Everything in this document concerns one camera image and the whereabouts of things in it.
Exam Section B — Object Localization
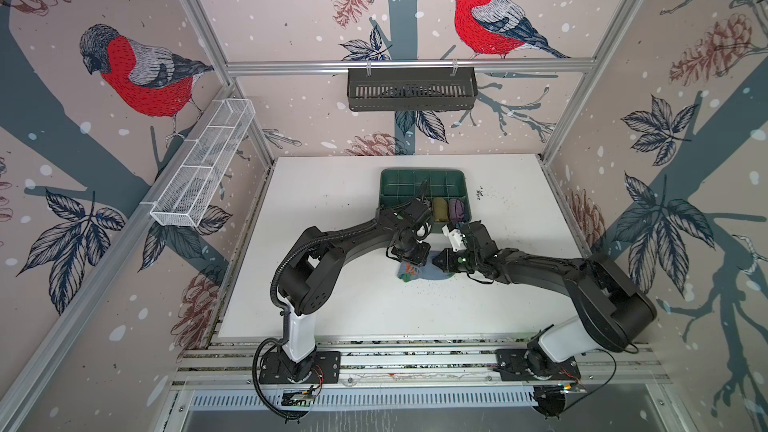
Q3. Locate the blue orange green striped sock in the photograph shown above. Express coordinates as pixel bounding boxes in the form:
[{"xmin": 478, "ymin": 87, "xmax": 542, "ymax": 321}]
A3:
[{"xmin": 396, "ymin": 262, "xmax": 454, "ymax": 282}]

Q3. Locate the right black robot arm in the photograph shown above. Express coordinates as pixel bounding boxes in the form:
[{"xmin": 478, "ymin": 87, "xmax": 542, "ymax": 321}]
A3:
[{"xmin": 433, "ymin": 221, "xmax": 658, "ymax": 378}]

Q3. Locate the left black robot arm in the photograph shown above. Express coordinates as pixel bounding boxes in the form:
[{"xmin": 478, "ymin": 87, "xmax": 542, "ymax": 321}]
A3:
[{"xmin": 270, "ymin": 196, "xmax": 432, "ymax": 364}]

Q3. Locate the olive rolled sock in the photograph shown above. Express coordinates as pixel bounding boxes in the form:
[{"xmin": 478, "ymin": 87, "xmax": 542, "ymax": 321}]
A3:
[{"xmin": 431, "ymin": 197, "xmax": 450, "ymax": 223}]

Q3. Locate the purple rolled sock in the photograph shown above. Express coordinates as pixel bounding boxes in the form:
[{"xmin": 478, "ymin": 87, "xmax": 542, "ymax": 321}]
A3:
[{"xmin": 448, "ymin": 198, "xmax": 467, "ymax": 224}]

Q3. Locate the green compartment tray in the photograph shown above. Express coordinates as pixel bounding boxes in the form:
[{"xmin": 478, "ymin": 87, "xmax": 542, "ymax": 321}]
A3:
[{"xmin": 379, "ymin": 168, "xmax": 472, "ymax": 223}]

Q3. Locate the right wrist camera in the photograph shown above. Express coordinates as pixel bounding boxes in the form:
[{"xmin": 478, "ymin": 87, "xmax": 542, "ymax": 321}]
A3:
[{"xmin": 442, "ymin": 224, "xmax": 466, "ymax": 252}]

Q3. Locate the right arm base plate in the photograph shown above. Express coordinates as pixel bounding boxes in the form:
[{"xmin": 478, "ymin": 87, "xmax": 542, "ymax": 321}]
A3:
[{"xmin": 493, "ymin": 348, "xmax": 581, "ymax": 382}]

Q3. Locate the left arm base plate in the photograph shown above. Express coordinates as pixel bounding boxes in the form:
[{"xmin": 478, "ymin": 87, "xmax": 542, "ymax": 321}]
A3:
[{"xmin": 257, "ymin": 349, "xmax": 341, "ymax": 385}]

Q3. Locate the black hanging wire basket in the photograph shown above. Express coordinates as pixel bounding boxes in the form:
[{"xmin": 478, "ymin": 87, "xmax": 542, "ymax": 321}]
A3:
[{"xmin": 347, "ymin": 67, "xmax": 478, "ymax": 112}]

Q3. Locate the right black base cable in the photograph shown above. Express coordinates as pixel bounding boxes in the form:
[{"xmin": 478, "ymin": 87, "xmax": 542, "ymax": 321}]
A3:
[{"xmin": 533, "ymin": 344, "xmax": 640, "ymax": 420}]

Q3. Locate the black base cable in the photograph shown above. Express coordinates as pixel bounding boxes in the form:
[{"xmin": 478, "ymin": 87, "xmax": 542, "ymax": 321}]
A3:
[
  {"xmin": 251, "ymin": 335, "xmax": 319, "ymax": 421},
  {"xmin": 533, "ymin": 344, "xmax": 640, "ymax": 420}
]

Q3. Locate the left black base cable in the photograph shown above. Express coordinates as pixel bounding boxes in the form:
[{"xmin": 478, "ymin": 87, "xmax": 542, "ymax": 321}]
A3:
[{"xmin": 251, "ymin": 335, "xmax": 319, "ymax": 421}]

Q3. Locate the white mesh wall basket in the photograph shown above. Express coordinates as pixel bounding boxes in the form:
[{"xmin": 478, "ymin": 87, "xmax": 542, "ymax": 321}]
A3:
[{"xmin": 150, "ymin": 98, "xmax": 255, "ymax": 227}]

